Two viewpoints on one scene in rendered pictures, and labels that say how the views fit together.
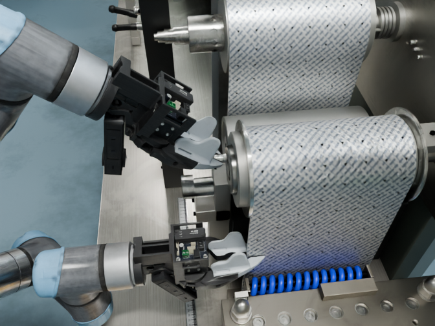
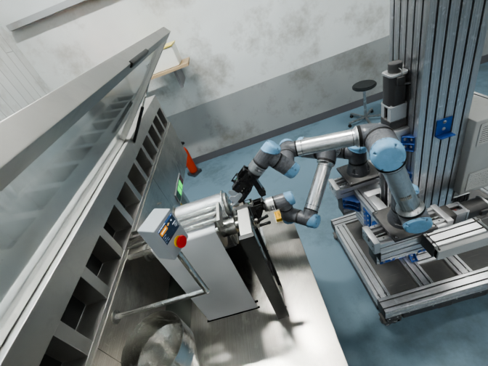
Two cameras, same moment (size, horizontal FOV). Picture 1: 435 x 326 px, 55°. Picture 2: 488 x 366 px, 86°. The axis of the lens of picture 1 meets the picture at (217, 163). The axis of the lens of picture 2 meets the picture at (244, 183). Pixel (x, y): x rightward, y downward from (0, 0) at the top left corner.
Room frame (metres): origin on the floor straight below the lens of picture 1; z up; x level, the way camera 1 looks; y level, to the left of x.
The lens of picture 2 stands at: (1.38, 0.31, 2.04)
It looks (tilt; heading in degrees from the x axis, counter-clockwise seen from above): 35 degrees down; 193
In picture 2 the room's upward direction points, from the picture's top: 22 degrees counter-clockwise
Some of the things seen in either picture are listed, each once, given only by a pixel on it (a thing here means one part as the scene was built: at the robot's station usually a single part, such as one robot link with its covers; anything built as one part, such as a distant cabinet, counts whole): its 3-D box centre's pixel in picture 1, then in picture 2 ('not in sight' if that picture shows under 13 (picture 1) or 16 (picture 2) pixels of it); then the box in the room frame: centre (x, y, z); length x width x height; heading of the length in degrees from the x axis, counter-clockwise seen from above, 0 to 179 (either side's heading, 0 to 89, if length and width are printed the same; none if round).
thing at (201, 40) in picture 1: (205, 33); (229, 227); (0.67, 0.02, 1.34); 0.06 x 0.06 x 0.06; 7
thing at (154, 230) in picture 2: not in sight; (167, 234); (0.98, 0.01, 1.66); 0.07 x 0.07 x 0.10; 72
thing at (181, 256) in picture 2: not in sight; (192, 271); (0.97, 0.00, 1.51); 0.02 x 0.02 x 0.20
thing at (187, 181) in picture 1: (188, 186); not in sight; (0.45, 0.05, 1.18); 0.04 x 0.02 x 0.04; 7
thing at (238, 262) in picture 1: (238, 260); not in sight; (0.35, -0.03, 1.11); 0.09 x 0.03 x 0.06; 96
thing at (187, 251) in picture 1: (172, 257); (254, 208); (0.35, 0.07, 1.12); 0.12 x 0.08 x 0.09; 97
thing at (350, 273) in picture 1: (308, 281); not in sight; (0.36, -0.16, 1.03); 0.21 x 0.04 x 0.03; 97
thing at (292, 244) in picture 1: (316, 243); not in sight; (0.38, -0.17, 1.11); 0.23 x 0.01 x 0.18; 97
